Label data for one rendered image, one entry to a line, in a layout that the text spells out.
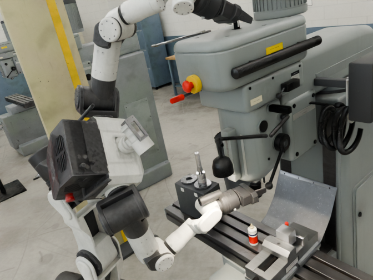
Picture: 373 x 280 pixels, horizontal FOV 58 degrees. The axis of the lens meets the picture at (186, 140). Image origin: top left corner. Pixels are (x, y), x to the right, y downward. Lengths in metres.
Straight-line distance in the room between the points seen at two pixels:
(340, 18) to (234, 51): 4.82
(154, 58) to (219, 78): 7.56
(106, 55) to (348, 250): 1.48
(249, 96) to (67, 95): 1.85
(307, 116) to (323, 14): 4.57
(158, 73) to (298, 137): 7.41
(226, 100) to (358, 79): 0.44
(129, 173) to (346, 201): 1.06
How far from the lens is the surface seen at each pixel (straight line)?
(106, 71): 1.23
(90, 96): 1.27
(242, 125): 1.22
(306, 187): 1.79
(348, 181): 1.73
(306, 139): 1.46
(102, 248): 1.62
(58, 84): 2.71
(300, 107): 1.38
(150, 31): 8.53
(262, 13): 1.36
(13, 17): 2.64
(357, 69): 1.26
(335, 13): 5.84
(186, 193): 1.79
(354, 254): 2.01
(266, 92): 1.20
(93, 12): 10.86
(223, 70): 1.04
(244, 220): 1.78
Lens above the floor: 2.02
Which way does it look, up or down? 23 degrees down
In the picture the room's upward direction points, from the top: 11 degrees counter-clockwise
